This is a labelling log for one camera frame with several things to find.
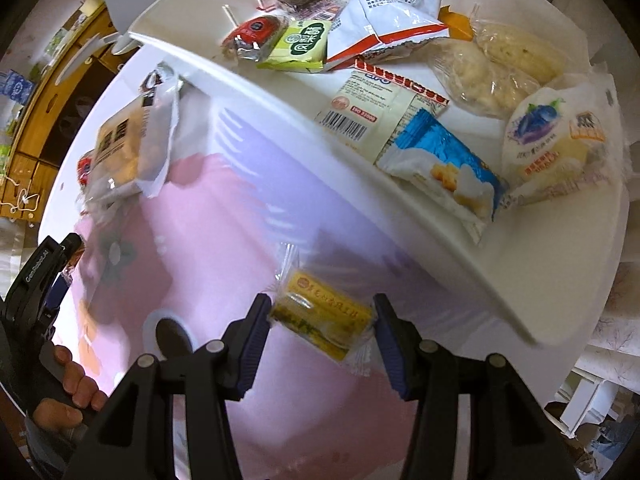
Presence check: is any person's left hand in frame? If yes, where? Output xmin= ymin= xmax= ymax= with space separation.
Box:
xmin=30 ymin=345 xmax=108 ymax=431

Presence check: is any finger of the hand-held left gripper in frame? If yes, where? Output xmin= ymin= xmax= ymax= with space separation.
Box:
xmin=55 ymin=233 xmax=83 ymax=266
xmin=42 ymin=265 xmax=72 ymax=321

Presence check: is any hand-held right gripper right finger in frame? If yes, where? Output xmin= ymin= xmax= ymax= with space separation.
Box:
xmin=372 ymin=292 xmax=561 ymax=480

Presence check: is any blue paper gift bag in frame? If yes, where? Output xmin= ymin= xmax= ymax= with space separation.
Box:
xmin=0 ymin=71 xmax=36 ymax=98

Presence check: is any wooden desk with drawers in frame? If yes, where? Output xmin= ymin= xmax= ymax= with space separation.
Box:
xmin=0 ymin=5 xmax=126 ymax=226

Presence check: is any white cable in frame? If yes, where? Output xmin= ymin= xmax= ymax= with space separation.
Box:
xmin=0 ymin=175 xmax=41 ymax=221

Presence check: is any white plastic storage box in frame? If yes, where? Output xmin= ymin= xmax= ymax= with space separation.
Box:
xmin=120 ymin=0 xmax=631 ymax=346

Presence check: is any small red snack packet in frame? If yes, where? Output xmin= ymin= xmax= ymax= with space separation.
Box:
xmin=75 ymin=156 xmax=96 ymax=186
xmin=220 ymin=15 xmax=288 ymax=61

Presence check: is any green yellow snack packet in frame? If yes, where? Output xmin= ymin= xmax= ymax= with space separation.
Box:
xmin=256 ymin=19 xmax=333 ymax=73

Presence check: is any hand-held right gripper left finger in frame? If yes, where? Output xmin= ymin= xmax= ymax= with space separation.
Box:
xmin=65 ymin=292 xmax=273 ymax=480

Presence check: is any dark snack packet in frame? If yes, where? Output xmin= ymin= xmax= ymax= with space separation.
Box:
xmin=141 ymin=71 xmax=166 ymax=103

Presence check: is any white oat packet orange label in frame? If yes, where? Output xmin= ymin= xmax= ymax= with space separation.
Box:
xmin=314 ymin=57 xmax=451 ymax=166

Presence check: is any orange cake packet black label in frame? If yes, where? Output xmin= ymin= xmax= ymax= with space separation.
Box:
xmin=82 ymin=62 xmax=181 ymax=201

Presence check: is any beige puffed snack packet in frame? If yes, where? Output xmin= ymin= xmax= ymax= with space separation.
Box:
xmin=430 ymin=40 xmax=541 ymax=118

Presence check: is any yellow pastry packet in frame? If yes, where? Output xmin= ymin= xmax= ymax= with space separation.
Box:
xmin=267 ymin=242 xmax=376 ymax=376

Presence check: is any blue white snack packet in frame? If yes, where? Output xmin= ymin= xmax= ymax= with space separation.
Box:
xmin=375 ymin=107 xmax=511 ymax=246

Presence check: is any pale yellow puffed snack packet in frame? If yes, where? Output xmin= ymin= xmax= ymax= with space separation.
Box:
xmin=472 ymin=17 xmax=571 ymax=86

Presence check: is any white red striped snack packet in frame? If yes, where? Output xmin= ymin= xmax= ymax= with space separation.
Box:
xmin=325 ymin=0 xmax=451 ymax=71

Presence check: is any white floral curtain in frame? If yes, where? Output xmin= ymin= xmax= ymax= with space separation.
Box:
xmin=580 ymin=255 xmax=633 ymax=371

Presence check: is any blueberry print cake packet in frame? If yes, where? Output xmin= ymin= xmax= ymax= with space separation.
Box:
xmin=502 ymin=72 xmax=621 ymax=206

